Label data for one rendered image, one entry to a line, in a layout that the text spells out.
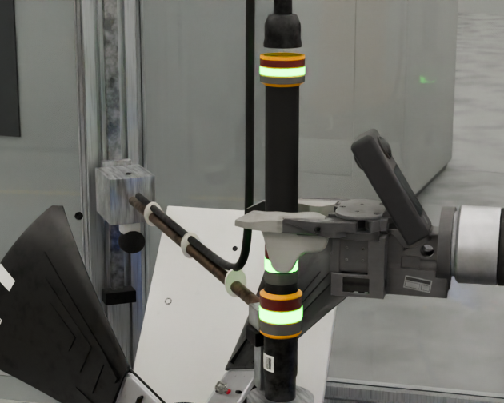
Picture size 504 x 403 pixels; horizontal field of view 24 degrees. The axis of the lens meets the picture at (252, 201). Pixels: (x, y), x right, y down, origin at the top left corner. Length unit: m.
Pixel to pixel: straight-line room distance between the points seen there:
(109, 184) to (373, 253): 0.67
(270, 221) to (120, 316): 0.80
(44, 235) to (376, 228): 0.44
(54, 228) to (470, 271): 0.51
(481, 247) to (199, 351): 0.57
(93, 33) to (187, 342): 0.51
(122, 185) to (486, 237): 0.74
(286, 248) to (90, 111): 0.72
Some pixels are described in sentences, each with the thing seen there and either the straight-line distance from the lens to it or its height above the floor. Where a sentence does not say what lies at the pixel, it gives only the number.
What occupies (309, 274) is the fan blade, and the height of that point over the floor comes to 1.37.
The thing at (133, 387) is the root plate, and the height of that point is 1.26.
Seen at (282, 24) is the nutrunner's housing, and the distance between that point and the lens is 1.11.
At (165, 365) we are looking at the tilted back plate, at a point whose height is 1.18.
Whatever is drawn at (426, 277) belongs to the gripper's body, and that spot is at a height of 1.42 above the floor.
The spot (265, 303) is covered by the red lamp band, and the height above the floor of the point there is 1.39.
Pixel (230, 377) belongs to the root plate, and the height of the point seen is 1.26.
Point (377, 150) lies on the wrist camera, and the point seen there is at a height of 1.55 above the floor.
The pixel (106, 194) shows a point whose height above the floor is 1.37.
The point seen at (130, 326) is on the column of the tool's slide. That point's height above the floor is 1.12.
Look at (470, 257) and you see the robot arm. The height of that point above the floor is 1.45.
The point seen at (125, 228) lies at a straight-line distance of 1.74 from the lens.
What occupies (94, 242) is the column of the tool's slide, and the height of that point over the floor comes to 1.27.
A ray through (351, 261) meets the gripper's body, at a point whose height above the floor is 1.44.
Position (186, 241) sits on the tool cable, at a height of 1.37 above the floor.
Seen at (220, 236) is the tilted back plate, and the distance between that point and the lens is 1.62.
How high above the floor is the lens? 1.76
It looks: 14 degrees down
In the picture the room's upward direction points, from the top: straight up
